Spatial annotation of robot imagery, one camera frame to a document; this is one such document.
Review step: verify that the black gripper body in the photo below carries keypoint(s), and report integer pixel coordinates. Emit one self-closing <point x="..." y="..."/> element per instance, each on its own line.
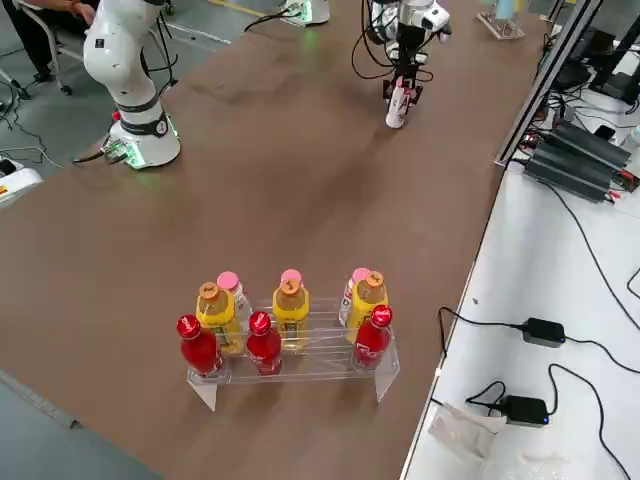
<point x="407" y="45"/>

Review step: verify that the white drink bottle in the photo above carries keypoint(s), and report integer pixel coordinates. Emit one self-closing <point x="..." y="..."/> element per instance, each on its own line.
<point x="397" y="114"/>

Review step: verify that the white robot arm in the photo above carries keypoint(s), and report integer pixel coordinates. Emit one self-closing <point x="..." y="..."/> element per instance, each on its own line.
<point x="120" y="65"/>
<point x="305" y="11"/>

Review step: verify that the yellow drink bottle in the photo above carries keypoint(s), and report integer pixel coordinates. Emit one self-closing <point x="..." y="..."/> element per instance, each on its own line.
<point x="367" y="305"/>
<point x="291" y="320"/>
<point x="217" y="320"/>

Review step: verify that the red drink bottle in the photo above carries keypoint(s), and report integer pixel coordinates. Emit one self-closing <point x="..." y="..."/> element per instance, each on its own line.
<point x="262" y="350"/>
<point x="200" y="352"/>
<point x="372" y="345"/>

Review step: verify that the clear acrylic bottle shelf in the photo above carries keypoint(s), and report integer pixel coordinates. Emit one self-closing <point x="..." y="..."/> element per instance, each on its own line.
<point x="300" y="372"/>

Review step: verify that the light blue cup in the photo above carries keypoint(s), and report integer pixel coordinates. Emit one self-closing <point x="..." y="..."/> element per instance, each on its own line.
<point x="505" y="6"/>

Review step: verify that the yellow cup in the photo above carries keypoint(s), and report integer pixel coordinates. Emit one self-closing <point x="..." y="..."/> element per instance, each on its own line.
<point x="522" y="5"/>

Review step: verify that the dark finned power supply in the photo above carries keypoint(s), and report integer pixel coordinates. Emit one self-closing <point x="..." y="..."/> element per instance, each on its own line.
<point x="575" y="172"/>
<point x="590" y="142"/>

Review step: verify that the black equipment stand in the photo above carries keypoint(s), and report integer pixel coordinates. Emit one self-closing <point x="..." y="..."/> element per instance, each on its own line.
<point x="615" y="75"/>

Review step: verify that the white side table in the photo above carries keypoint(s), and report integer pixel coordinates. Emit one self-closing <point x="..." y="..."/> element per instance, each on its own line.
<point x="500" y="300"/>

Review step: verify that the black power adapter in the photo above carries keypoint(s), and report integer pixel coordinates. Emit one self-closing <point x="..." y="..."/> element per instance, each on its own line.
<point x="544" y="331"/>
<point x="524" y="410"/>

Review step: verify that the clear plastic bag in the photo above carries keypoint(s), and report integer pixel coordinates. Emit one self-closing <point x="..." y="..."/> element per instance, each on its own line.
<point x="465" y="430"/>

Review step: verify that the office chair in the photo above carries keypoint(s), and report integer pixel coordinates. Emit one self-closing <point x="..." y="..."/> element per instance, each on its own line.
<point x="55" y="65"/>

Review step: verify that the person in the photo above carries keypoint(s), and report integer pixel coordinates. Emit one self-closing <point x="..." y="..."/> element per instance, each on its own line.
<point x="45" y="20"/>

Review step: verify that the white control box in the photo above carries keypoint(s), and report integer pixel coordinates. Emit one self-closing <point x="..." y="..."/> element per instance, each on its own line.
<point x="15" y="182"/>

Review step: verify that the aluminium frame post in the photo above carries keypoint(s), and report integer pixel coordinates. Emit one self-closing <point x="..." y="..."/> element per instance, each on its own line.
<point x="540" y="90"/>

